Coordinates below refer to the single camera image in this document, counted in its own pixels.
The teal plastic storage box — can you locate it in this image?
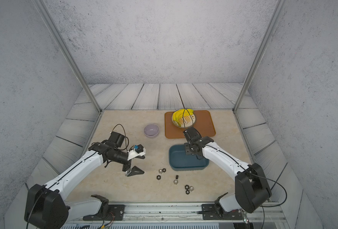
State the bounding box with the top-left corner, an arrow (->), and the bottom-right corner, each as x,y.
169,144 -> 210,171

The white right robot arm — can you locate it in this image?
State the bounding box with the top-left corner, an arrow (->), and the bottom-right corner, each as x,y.
183,127 -> 272,217

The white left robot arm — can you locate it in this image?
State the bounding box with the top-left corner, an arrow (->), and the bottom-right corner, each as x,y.
24,132 -> 146,229

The brown rectangular mat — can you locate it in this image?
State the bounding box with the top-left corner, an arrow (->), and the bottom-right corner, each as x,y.
164,110 -> 216,139

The patterned plate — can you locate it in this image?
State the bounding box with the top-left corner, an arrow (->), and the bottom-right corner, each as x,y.
171,112 -> 197,129

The lilac ceramic bowl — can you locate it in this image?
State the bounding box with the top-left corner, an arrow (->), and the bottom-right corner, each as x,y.
144,123 -> 160,138

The yellow banana bunch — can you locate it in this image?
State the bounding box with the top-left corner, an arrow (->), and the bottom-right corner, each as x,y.
172,108 -> 194,127

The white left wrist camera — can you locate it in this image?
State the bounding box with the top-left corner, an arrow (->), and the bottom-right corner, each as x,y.
128,144 -> 146,160

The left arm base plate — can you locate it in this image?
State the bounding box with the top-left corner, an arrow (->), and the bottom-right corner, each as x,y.
83,204 -> 126,221

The aluminium front rail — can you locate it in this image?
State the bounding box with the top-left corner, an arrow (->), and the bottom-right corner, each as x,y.
61,202 -> 289,229

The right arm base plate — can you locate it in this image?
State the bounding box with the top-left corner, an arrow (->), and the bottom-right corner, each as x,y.
198,204 -> 243,220

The left aluminium frame post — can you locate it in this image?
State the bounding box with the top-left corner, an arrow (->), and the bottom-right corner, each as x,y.
32,0 -> 102,114

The aluminium frame post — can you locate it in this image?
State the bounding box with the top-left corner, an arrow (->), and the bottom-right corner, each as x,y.
233,0 -> 287,114
32,0 -> 102,114

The right aluminium frame post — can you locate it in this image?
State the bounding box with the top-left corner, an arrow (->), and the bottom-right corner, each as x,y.
233,0 -> 287,114

